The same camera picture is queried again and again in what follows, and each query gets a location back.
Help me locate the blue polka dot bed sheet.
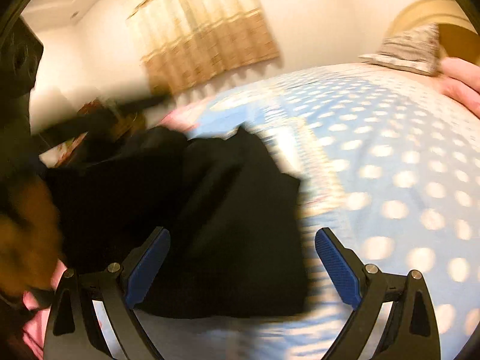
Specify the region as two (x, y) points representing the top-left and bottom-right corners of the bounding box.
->
(138, 65), (479, 359)

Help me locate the cream wooden headboard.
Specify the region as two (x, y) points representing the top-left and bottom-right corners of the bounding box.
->
(385, 0), (479, 65)

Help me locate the beige patterned window curtain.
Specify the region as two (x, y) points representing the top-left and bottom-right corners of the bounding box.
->
(122, 0), (280, 94)

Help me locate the black jacket with brown fur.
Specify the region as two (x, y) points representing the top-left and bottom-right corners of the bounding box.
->
(1, 96), (308, 319)

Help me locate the brown wooden desk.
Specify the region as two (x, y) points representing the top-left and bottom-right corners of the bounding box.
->
(32, 97), (158, 167)

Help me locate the pink floral folded quilt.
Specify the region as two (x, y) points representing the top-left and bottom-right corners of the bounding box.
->
(438, 57), (480, 118)

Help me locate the grey patterned pillow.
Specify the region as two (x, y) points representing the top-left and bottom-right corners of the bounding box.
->
(359, 24), (440, 77)

